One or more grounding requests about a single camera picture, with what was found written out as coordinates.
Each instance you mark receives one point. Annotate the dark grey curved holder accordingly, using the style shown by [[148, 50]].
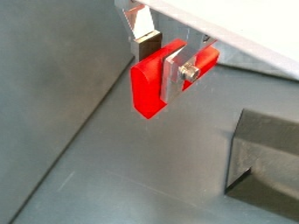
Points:
[[263, 164]]

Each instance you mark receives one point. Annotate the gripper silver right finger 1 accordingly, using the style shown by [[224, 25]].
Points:
[[179, 67]]

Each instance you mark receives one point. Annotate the red square-circle object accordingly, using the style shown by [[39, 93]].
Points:
[[147, 76]]

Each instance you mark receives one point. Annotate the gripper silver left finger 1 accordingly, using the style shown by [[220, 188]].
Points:
[[143, 36]]

